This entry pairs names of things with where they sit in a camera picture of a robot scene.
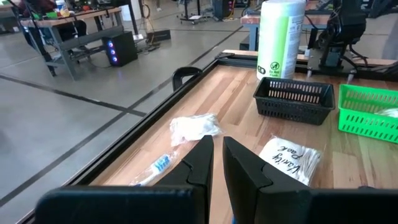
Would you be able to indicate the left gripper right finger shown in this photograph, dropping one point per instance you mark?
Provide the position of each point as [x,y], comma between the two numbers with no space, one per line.
[245,186]

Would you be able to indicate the wood-topped grey workbench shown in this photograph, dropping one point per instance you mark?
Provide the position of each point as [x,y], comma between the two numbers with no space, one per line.
[77,17]

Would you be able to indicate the black box on floor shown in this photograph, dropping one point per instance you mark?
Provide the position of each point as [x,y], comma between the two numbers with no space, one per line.
[158,35]

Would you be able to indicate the blue white toothbrush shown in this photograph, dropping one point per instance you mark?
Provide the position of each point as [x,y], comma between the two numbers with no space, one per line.
[160,164]

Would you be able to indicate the green plastic basket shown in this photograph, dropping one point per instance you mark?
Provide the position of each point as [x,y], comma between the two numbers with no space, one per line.
[367,127]

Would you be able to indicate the black plastic basket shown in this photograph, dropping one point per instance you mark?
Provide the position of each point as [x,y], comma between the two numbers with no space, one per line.
[292,109]

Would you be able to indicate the vanity pack cotton swab bag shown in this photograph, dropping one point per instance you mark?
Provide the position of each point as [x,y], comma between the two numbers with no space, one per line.
[295,161]
[390,112]

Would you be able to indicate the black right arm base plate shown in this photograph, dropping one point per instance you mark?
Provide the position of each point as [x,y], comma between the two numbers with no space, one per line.
[329,67]

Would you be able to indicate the clear bag of cotton balls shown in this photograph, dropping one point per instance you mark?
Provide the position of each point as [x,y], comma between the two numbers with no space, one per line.
[192,127]

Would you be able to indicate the white green wipes canister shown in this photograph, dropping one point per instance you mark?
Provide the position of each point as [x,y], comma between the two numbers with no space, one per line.
[276,37]

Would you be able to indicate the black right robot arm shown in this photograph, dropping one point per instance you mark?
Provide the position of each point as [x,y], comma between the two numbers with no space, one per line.
[345,28]

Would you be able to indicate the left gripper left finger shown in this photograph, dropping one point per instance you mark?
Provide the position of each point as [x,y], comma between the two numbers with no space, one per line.
[196,174]

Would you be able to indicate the black lit computer tower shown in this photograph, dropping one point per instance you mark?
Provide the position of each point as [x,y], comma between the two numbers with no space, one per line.
[119,49]

